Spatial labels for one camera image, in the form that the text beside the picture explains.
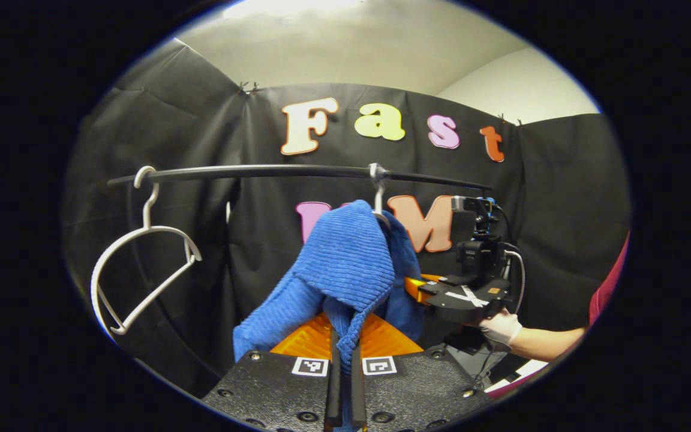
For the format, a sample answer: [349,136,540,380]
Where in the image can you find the black clothes rail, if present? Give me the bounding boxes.
[107,163,493,193]

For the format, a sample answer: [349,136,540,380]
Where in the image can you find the white hanger with taped hook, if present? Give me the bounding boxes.
[368,163,392,232]

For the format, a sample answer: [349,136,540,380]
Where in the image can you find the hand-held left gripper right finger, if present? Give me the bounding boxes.
[351,312,493,432]

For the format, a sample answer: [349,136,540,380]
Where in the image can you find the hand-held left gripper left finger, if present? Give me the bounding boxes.
[202,312,343,432]

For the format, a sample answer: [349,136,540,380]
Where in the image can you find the person's maroon shirt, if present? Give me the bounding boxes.
[588,233,631,328]

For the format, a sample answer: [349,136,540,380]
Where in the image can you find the white plastic hanger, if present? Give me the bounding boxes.
[91,166,202,335]

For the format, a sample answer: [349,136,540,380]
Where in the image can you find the blue corduroy shirt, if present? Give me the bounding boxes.
[233,200,425,431]

